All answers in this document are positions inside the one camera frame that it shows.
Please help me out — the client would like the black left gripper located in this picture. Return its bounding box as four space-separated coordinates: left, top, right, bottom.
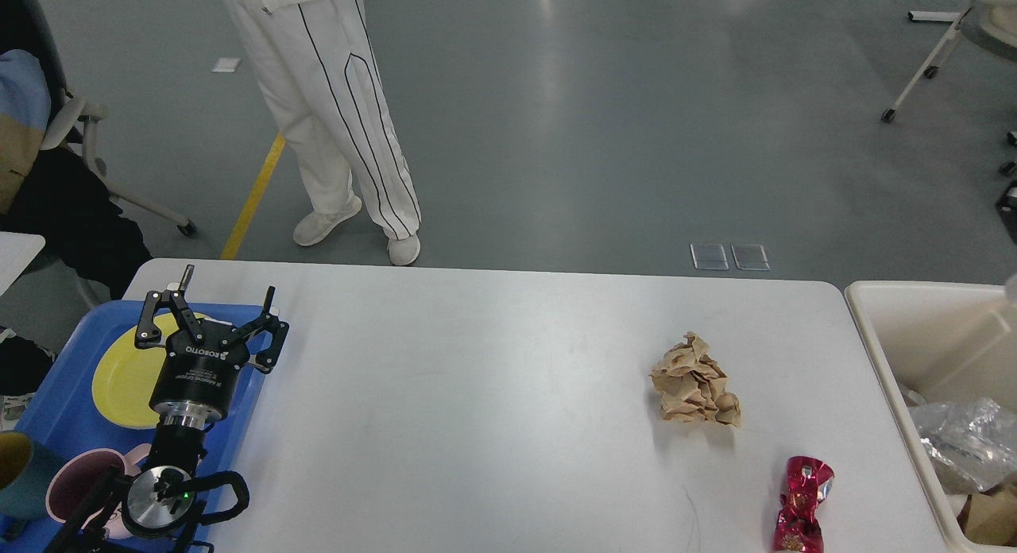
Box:
134 263 291 431

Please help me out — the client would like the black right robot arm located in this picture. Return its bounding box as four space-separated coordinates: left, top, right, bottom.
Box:
995 180 1017 244

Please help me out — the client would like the crushed red can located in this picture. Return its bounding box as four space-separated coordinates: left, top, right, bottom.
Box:
772 455 835 552

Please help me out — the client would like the person in white tracksuit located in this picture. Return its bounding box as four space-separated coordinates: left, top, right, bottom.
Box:
224 0 421 266

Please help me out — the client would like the teal cup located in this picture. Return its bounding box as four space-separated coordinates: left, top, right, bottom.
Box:
1 432 67 520

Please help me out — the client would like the foil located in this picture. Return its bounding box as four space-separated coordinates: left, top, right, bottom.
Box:
909 398 1016 495

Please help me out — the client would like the yellow plastic plate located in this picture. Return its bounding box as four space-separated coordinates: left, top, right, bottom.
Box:
91 327 166 430

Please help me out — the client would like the brown paper in bin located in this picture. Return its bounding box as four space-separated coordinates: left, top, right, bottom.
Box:
957 483 1016 547

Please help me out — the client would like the left floor plate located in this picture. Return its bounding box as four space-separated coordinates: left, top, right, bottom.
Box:
690 244 730 271

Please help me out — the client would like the beige plastic bin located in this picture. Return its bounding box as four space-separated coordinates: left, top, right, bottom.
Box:
845 281 1016 552

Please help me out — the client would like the floor plate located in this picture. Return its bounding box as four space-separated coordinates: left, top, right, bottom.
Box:
731 244 771 272
690 244 730 271

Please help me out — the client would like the person in black trousers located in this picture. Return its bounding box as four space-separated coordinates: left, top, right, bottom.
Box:
0 48 157 427

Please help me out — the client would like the right floor plate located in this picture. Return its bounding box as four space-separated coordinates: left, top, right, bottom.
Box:
731 244 771 272

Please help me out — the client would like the pink HOME mug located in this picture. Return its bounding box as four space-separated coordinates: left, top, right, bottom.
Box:
46 443 152 543

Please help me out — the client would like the white side table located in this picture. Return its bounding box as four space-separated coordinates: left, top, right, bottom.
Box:
0 230 46 295

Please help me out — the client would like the blue plastic tray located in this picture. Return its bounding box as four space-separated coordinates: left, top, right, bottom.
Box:
1 300 266 552

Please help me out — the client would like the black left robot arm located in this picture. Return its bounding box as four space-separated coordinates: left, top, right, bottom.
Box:
46 265 289 552

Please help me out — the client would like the brown paper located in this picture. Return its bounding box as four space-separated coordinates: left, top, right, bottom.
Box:
957 483 1016 547
649 332 742 427

